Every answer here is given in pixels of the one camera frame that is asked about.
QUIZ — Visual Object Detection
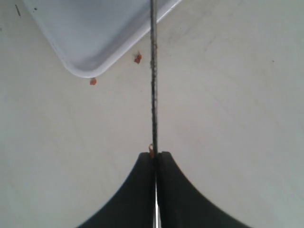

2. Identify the red crumb near tray corner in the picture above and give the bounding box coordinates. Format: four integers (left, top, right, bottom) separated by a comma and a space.
90, 78, 97, 86

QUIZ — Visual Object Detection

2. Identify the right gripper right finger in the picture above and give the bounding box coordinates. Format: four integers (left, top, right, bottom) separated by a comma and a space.
157, 152, 247, 228

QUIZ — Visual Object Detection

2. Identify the thin metal skewer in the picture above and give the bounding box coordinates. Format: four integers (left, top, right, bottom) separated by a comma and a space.
150, 0, 160, 228

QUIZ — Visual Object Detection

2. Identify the white rectangular plastic tray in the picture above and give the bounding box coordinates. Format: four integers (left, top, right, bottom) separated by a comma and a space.
22, 0, 183, 79

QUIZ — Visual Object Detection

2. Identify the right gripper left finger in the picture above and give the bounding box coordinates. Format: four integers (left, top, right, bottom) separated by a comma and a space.
80, 152, 155, 228

